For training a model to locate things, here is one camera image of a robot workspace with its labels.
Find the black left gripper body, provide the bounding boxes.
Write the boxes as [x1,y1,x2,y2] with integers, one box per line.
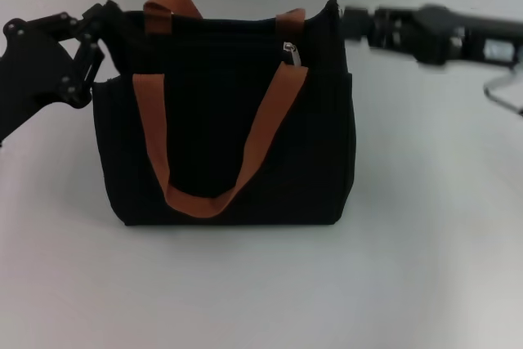
[0,11,85,140]

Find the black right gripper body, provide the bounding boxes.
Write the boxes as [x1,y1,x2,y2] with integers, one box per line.
[369,4,523,68]

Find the silver zipper pull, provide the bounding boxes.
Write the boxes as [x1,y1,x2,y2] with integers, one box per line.
[283,41,304,69]

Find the black bag with brown handles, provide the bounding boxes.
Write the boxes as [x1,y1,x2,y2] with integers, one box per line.
[92,0,355,227]

